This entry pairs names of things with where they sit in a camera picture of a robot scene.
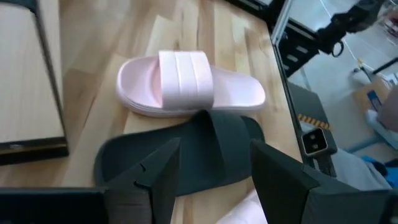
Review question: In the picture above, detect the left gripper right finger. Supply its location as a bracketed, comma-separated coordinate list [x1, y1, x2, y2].
[250, 139, 321, 224]

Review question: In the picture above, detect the cardboard box with blue label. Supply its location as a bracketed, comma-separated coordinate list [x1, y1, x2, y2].
[353, 76, 392, 114]

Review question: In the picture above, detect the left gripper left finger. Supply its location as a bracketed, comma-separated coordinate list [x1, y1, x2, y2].
[104, 138, 182, 224]

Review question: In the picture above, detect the black foam slide sandal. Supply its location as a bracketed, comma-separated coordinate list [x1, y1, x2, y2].
[94, 109, 266, 197]

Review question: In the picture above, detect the grey plate with hazard stripes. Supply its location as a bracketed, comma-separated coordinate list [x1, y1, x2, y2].
[287, 80, 332, 131]

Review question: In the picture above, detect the black metal wooden shelf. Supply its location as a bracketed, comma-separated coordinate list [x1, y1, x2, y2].
[0, 0, 70, 166]

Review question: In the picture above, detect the person beside table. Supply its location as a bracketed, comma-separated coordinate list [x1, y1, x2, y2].
[329, 86, 398, 190]

